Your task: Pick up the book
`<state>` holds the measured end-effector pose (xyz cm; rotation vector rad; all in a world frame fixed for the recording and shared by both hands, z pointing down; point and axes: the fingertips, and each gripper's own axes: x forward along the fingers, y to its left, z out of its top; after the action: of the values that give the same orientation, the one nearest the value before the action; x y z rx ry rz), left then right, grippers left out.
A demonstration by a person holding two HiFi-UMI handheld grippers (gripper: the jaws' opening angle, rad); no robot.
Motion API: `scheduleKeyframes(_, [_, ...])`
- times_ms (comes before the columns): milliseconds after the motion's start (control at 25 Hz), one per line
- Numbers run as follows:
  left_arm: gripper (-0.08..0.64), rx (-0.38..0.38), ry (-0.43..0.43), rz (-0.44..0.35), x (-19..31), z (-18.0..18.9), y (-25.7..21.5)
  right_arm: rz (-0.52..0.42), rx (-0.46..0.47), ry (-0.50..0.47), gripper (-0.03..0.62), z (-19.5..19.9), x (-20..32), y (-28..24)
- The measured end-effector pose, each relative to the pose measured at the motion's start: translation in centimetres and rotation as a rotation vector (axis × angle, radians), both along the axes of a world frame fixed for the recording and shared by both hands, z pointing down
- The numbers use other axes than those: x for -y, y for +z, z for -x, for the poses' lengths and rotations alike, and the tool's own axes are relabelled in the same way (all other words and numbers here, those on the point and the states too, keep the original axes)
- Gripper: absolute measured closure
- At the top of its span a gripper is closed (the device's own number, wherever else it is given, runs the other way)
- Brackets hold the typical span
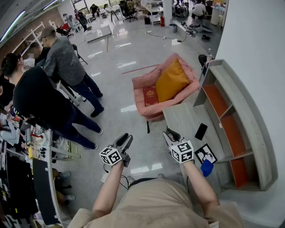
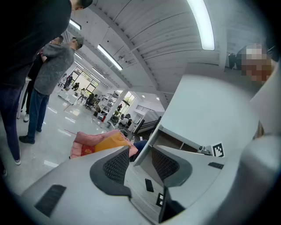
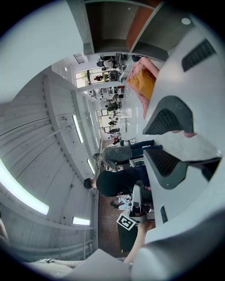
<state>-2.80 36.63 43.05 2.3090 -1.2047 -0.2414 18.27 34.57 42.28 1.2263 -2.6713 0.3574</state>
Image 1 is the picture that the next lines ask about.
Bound cluttered white workbench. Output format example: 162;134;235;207
0;111;81;228

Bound white rectangular table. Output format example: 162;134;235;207
85;23;113;43

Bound person's right forearm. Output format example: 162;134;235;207
182;160;220;214

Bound ceiling light strip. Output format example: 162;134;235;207
0;10;26;43

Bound orange cushion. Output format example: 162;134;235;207
155;58;190;103

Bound person's black trousers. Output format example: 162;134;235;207
128;177;161;190

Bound pink armchair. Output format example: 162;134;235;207
131;53;200;134

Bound black flat panel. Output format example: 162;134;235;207
32;158;56;225

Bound red gold-trimmed book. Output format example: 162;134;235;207
142;85;159;107

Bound black white picture card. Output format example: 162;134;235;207
194;143;218;165

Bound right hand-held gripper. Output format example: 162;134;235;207
163;127;194;164

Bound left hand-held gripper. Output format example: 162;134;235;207
99;133;134;167

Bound person's left forearm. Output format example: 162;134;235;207
92;160;125;218

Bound black smartphone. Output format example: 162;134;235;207
195;122;208;141

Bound black office chair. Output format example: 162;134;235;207
119;1;138;22

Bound floor power cable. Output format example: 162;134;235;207
146;31;187;43

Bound person's beige shirt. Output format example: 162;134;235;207
71;178;245;228

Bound grey wooden table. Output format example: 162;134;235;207
162;101;232;192

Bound grey orange shelf unit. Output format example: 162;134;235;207
193;59;279;191

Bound blue cloth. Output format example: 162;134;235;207
200;159;214;178

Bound white metal stool frame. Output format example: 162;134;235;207
57;80;81;106

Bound black folding chair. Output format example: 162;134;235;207
71;44;88;65

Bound white shelf frame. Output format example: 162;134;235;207
11;21;45;54

